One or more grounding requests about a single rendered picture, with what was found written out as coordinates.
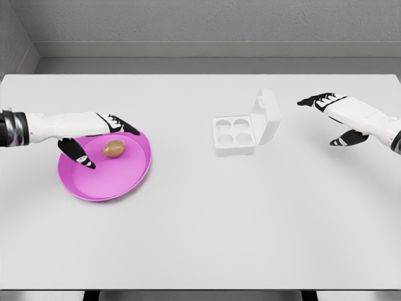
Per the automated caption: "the white egg box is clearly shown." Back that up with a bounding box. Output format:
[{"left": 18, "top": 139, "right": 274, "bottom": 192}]
[{"left": 212, "top": 87, "right": 281, "bottom": 158}]

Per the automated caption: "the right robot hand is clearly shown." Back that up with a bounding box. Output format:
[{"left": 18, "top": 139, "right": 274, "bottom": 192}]
[{"left": 296, "top": 92, "right": 396, "bottom": 147}]

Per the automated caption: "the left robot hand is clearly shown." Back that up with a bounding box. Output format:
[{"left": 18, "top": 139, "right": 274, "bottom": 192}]
[{"left": 49, "top": 112, "right": 141, "bottom": 171}]

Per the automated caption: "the pink round plate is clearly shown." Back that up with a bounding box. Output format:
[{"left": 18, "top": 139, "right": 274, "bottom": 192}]
[{"left": 56, "top": 128, "right": 153, "bottom": 203}]

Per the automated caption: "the brown egg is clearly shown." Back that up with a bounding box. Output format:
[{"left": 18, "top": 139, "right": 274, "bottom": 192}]
[{"left": 103, "top": 139, "right": 127, "bottom": 159}]

